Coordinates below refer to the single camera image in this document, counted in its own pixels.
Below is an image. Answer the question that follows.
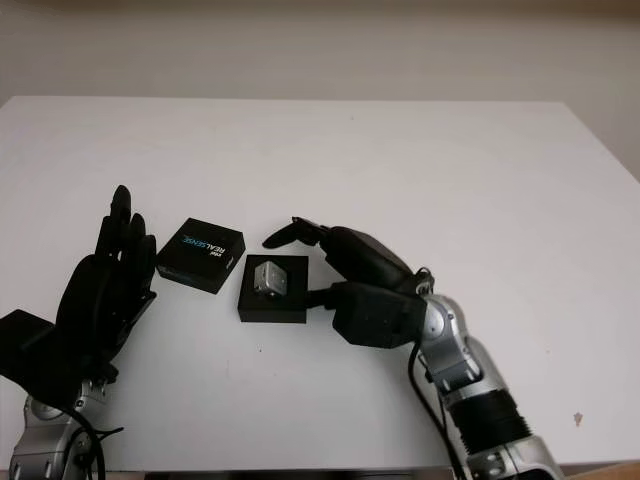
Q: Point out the black RealSense box lid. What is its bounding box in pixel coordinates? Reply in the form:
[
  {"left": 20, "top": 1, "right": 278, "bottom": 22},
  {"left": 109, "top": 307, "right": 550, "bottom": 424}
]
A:
[{"left": 155, "top": 216, "right": 247, "bottom": 295}]

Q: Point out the small silver depth camera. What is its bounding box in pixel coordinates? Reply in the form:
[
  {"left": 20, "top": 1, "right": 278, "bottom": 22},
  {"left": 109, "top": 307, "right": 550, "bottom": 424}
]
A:
[{"left": 253, "top": 258, "right": 290, "bottom": 296}]

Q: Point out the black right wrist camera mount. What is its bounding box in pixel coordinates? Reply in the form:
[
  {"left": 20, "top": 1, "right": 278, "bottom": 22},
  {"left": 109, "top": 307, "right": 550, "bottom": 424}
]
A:
[{"left": 331, "top": 281, "right": 429, "bottom": 349}]

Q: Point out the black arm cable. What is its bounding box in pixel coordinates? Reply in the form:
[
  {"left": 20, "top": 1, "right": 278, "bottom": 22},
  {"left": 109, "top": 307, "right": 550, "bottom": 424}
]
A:
[
  {"left": 407, "top": 267, "right": 471, "bottom": 480},
  {"left": 67, "top": 407, "right": 124, "bottom": 480}
]

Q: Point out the black camera box base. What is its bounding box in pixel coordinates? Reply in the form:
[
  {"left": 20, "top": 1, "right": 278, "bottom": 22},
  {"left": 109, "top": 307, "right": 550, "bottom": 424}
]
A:
[{"left": 238, "top": 253, "right": 310, "bottom": 326}]

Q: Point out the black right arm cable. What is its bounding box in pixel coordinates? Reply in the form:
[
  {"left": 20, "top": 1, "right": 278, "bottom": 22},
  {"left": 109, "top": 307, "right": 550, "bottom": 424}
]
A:
[{"left": 407, "top": 267, "right": 471, "bottom": 480}]

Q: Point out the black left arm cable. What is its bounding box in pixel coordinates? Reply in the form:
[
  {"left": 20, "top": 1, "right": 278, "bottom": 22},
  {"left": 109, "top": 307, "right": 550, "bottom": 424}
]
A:
[{"left": 67, "top": 407, "right": 124, "bottom": 480}]

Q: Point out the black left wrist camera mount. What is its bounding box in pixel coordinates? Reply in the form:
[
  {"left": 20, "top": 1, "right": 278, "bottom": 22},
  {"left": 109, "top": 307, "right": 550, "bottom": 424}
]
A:
[{"left": 0, "top": 308, "right": 76, "bottom": 409}]

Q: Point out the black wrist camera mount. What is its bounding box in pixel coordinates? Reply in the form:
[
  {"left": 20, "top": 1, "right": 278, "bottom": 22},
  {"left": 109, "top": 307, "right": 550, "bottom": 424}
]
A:
[
  {"left": 0, "top": 308, "right": 76, "bottom": 409},
  {"left": 331, "top": 281, "right": 429, "bottom": 349}
]

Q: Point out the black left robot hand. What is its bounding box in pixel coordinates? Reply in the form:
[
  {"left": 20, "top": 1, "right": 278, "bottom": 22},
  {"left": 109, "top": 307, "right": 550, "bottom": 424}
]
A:
[{"left": 53, "top": 184, "right": 159, "bottom": 381}]

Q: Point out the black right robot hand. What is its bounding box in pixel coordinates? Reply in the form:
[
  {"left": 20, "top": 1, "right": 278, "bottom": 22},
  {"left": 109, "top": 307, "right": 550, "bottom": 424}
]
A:
[{"left": 262, "top": 214, "right": 434, "bottom": 314}]

